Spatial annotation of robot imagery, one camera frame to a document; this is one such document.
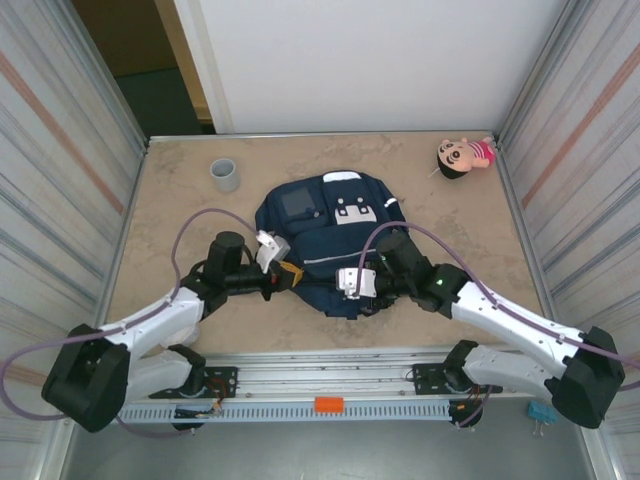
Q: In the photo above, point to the navy blue student backpack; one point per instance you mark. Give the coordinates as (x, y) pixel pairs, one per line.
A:
(320, 240)

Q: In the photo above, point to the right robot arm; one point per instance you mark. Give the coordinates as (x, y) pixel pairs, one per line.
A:
(510, 315)

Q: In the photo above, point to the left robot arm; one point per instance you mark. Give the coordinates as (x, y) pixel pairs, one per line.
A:
(150, 315)

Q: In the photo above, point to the grey plastic cup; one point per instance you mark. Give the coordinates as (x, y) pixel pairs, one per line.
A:
(225, 180)

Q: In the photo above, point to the white rounded plastic box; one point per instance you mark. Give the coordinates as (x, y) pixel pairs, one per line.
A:
(180, 337)

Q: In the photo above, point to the cartoon boy plush doll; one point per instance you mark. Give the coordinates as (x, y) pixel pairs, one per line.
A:
(452, 157)

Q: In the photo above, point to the orange plastic block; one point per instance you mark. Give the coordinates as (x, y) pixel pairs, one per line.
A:
(329, 405)

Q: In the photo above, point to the aluminium table edge strip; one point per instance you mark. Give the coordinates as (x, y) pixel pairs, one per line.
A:
(325, 135)

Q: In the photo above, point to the blue binder clip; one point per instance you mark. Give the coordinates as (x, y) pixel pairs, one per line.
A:
(537, 411)

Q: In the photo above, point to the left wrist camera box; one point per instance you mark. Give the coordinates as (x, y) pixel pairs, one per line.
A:
(270, 245)

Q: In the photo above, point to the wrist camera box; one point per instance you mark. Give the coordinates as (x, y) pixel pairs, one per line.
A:
(357, 282)
(270, 245)

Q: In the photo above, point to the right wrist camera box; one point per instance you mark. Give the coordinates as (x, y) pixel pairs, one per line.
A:
(357, 282)

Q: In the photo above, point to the aluminium mounting rail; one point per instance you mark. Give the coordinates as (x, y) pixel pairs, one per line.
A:
(325, 370)

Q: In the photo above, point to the aluminium frame profile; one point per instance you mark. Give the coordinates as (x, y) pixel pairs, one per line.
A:
(131, 200)
(506, 170)

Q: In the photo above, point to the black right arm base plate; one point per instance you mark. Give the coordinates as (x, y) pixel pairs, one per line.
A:
(425, 375)

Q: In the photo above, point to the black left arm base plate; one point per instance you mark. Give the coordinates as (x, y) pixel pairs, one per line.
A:
(222, 375)

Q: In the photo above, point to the white door frame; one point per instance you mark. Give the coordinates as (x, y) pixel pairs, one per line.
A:
(200, 50)

